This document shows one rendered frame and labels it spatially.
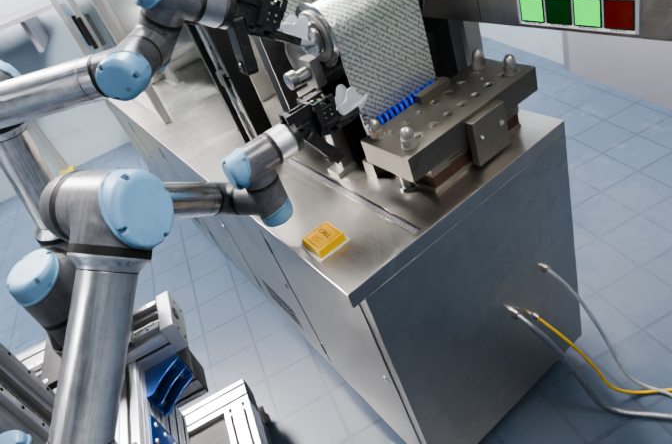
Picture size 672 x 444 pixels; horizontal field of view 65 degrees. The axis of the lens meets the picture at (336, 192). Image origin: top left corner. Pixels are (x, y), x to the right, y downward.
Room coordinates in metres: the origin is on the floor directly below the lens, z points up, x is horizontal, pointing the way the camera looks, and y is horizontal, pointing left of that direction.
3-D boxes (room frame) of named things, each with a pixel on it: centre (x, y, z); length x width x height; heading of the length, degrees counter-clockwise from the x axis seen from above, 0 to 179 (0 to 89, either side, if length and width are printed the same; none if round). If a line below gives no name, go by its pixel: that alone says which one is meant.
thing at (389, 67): (1.12, -0.23, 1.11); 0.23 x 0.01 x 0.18; 114
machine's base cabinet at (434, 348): (2.01, 0.24, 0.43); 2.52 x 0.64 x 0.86; 24
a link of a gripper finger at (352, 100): (1.06, -0.11, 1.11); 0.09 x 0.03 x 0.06; 112
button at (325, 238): (0.89, 0.06, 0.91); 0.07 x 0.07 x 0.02; 24
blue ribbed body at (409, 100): (1.10, -0.23, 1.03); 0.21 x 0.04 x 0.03; 114
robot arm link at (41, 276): (1.03, 0.69, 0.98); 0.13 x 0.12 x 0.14; 165
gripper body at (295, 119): (1.03, -0.01, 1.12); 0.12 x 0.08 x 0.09; 114
